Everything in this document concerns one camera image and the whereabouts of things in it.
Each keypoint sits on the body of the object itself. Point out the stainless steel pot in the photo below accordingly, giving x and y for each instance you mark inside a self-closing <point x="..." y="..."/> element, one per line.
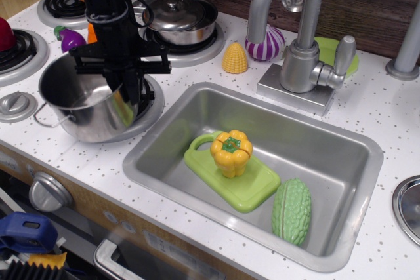
<point x="86" y="107"/>

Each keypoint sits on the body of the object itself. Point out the back left stove burner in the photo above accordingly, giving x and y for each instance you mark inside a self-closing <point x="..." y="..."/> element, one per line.
<point x="67" y="13"/>

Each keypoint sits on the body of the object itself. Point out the purple toy eggplant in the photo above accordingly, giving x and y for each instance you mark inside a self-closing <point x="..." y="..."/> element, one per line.
<point x="68" y="38"/>

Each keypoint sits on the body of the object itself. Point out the round steel bowl rim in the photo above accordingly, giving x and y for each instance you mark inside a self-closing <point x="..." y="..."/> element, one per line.
<point x="405" y="205"/>

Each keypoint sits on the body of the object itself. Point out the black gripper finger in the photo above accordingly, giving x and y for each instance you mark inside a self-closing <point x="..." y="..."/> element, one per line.
<point x="132" y="86"/>
<point x="114" y="80"/>

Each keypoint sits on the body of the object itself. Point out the silver toy faucet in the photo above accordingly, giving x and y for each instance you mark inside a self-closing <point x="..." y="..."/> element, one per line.
<point x="303" y="80"/>

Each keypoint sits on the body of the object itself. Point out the green toy bitter melon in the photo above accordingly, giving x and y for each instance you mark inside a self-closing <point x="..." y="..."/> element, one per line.
<point x="291" y="213"/>

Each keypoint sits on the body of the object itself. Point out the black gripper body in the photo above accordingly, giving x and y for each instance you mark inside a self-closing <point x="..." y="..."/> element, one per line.
<point x="119" y="49"/>

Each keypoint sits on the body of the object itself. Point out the yellow toy corn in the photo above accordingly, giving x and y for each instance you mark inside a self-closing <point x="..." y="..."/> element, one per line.
<point x="235" y="60"/>

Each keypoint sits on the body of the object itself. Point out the yellow cloth piece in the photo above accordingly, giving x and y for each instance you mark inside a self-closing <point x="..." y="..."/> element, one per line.
<point x="48" y="260"/>

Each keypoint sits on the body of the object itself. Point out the red toy vegetable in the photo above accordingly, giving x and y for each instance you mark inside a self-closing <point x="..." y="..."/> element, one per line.
<point x="7" y="37"/>

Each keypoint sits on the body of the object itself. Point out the orange toy carrot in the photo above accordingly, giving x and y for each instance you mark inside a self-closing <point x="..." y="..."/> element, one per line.
<point x="91" y="38"/>

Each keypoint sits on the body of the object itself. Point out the green toy cutting board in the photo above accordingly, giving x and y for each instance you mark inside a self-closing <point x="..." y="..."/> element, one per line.
<point x="244" y="193"/>

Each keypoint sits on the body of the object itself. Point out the grey vertical pole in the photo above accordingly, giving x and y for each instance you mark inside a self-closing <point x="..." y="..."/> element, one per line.
<point x="404" y="66"/>

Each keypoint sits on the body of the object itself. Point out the blue clamp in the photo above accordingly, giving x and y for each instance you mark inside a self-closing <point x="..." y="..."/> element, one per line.
<point x="28" y="233"/>

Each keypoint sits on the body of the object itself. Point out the green plastic plate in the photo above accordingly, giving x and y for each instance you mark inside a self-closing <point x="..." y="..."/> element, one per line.
<point x="327" y="48"/>

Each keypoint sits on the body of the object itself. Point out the back right stove burner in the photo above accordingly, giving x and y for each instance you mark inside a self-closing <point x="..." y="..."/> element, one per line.
<point x="189" y="55"/>

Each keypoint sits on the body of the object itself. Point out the stove burner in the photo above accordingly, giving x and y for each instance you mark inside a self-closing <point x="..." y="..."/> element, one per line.
<point x="28" y="56"/>
<point x="189" y="55"/>
<point x="67" y="13"/>
<point x="149" y="116"/>

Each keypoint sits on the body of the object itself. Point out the silver stove knob lower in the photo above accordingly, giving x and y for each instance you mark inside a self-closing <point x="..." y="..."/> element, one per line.
<point x="17" y="106"/>

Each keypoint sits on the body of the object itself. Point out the front right stove burner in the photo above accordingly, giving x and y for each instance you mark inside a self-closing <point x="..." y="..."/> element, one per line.
<point x="149" y="116"/>

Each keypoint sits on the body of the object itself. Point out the yellow toy bell pepper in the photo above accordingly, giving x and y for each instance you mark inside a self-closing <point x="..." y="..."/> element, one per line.
<point x="231" y="152"/>

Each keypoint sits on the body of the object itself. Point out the small lidded steel pot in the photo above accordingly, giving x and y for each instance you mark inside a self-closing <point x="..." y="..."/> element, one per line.
<point x="178" y="22"/>

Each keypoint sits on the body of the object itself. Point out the front left stove burner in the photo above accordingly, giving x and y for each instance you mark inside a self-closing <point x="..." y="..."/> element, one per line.
<point x="28" y="56"/>

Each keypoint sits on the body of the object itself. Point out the silver oven door handle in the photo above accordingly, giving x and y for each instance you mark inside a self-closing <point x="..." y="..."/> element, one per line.
<point x="126" y="261"/>

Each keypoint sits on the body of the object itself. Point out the silver oven front knob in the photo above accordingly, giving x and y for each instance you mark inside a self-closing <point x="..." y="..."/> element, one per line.
<point x="47" y="194"/>

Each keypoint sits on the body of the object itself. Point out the purple striped toy onion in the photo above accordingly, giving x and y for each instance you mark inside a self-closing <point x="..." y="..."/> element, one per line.
<point x="270" y="48"/>

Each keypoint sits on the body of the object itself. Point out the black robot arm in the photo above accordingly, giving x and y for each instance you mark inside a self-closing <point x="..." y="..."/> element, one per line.
<point x="110" y="7"/>

